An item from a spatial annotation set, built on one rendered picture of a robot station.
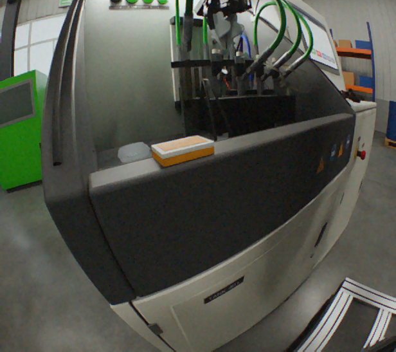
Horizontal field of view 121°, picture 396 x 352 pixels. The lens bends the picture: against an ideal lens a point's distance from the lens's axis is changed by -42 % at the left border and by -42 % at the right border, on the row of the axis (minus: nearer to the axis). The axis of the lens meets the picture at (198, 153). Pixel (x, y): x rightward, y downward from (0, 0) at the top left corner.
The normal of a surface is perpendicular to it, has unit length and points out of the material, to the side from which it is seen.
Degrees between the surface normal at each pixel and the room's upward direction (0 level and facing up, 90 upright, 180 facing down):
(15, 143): 90
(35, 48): 90
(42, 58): 90
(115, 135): 90
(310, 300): 0
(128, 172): 0
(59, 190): 43
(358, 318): 0
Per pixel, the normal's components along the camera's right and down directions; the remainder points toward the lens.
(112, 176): -0.06, -0.94
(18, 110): 0.51, 0.27
